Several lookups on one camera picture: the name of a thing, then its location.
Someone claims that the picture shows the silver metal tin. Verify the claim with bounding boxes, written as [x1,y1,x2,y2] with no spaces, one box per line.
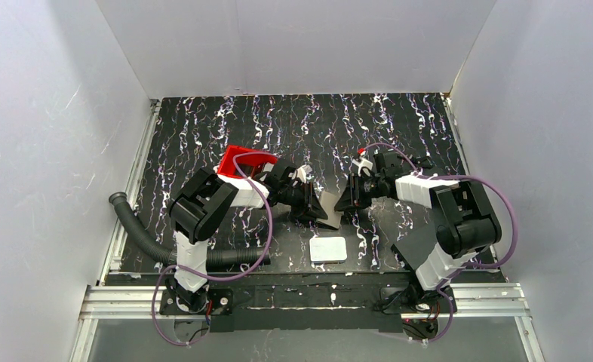
[309,237,348,264]

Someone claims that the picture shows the red plastic bin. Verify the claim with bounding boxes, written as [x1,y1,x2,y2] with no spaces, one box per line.
[217,145,278,179]

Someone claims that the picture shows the grey leather card holder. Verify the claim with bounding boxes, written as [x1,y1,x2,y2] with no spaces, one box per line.
[317,191,343,229]

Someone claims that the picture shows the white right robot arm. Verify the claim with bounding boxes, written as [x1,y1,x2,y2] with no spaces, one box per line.
[334,149,502,291]

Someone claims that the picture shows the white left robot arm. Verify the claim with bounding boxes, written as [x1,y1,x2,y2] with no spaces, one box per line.
[169,159,339,293]

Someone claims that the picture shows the black flat plate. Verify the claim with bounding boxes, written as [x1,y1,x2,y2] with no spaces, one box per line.
[391,223,437,272]

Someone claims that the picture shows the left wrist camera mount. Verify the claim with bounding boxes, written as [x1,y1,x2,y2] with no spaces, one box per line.
[295,164,312,183]

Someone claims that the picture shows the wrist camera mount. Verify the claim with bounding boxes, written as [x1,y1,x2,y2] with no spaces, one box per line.
[295,164,312,183]
[351,148,373,176]

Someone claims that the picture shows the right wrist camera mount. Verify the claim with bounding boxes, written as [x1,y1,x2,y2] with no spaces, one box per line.
[351,148,373,176]

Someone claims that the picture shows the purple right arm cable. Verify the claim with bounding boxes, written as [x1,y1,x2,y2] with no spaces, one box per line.
[364,143,519,345]

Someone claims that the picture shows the black corrugated hose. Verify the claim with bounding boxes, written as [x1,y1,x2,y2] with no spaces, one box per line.
[108,192,271,267]

